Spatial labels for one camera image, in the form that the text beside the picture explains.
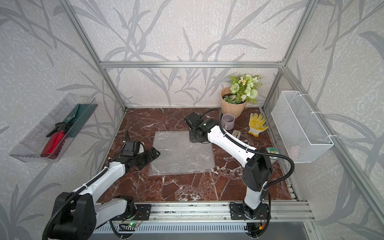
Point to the clear bubble wrap sheet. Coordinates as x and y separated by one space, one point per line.
179 156

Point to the terracotta flower pot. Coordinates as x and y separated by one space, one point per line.
227 108

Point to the pale pink mug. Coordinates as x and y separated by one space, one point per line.
228 121

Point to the aluminium mounting rail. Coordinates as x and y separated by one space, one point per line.
216 212

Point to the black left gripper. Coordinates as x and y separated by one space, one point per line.
149 157

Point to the white wire mesh basket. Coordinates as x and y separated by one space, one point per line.
304 137

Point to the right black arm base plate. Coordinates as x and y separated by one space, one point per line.
243 212

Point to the small grey tray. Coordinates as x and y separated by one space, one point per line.
236 134

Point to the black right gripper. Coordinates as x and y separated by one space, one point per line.
191 139

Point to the green garden trowel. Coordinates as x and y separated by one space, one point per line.
78 118

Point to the green white artificial flowers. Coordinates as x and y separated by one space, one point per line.
244 89

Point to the red handled pruning shears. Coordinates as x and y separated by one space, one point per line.
57 138

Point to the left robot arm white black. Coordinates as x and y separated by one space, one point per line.
77 214

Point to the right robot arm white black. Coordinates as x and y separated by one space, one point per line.
256 164

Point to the clear plastic wall bin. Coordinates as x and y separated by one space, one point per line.
30 148

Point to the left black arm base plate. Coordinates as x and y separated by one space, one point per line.
141 213

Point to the yellow work glove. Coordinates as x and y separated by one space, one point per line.
257 124

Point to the green tape roll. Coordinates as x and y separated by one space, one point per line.
272 150

